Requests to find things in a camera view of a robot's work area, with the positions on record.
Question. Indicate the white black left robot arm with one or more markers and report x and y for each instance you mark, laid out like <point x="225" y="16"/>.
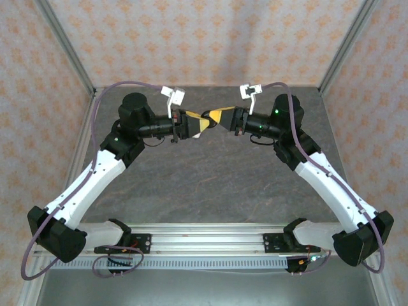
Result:
<point x="89" y="185"/>

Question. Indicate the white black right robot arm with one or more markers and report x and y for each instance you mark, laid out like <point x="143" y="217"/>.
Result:
<point x="331" y="191"/>

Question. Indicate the grey metal panel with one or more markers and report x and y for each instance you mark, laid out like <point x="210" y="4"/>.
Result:
<point x="207" y="290"/>

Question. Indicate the aluminium table side rail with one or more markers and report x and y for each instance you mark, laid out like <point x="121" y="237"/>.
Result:
<point x="380" y="287"/>
<point x="83" y="140"/>

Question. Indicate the aluminium frame post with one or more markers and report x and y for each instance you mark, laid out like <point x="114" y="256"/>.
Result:
<point x="345" y="48"/>
<point x="67" y="48"/>

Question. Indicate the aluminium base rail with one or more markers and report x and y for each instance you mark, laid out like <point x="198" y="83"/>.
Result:
<point x="207" y="239"/>

